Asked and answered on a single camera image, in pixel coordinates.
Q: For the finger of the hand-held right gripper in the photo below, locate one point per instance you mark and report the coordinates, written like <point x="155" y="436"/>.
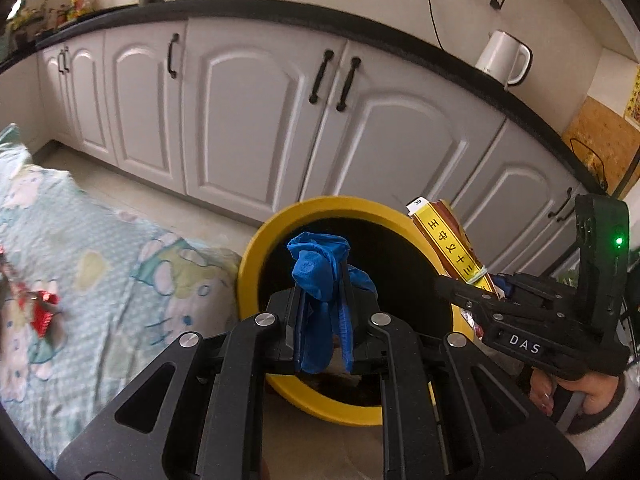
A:
<point x="540" y="287"/>
<point x="465" y="297"/>

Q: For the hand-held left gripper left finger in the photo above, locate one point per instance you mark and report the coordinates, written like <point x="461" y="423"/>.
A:
<point x="280" y="320"/>

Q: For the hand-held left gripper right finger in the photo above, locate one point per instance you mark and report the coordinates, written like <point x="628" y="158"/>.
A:
<point x="365" y="320"/>

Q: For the yellow red snack package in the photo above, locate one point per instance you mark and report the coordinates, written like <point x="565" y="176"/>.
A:
<point x="450" y="245"/>

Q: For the yellow round trash bin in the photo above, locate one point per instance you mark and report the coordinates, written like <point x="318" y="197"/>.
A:
<point x="250" y="270"/>

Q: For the blue plastic bag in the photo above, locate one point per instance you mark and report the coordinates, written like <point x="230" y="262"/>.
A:
<point x="317" y="270"/>

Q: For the person's right forearm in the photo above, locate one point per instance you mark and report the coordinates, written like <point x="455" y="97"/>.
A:
<point x="615" y="442"/>

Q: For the person's right hand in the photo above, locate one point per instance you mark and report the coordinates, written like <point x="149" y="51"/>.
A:
<point x="597" y="390"/>

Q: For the brown cork board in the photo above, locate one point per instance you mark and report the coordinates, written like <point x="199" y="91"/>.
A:
<point x="605" y="135"/>

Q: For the cartoon printed blanket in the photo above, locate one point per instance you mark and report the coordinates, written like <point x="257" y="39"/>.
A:
<point x="100" y="270"/>

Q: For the white kitchen cabinets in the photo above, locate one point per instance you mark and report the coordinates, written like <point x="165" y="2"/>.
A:
<point x="240" y="125"/>

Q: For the white electric kettle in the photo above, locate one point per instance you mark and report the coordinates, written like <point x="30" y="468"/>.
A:
<point x="500" y="57"/>

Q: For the red snack wrapper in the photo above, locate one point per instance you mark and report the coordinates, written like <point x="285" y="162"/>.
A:
<point x="45" y="310"/>

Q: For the black kitchen countertop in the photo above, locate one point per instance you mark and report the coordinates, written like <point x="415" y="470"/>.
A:
<point x="300" y="15"/>

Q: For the row of condiment bottles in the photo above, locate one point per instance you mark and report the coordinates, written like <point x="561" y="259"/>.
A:
<point x="50" y="12"/>

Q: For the yellow wall poster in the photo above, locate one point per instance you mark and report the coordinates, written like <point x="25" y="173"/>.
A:
<point x="634" y="95"/>

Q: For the black wall hook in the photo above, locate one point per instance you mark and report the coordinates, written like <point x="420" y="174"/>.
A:
<point x="497" y="1"/>

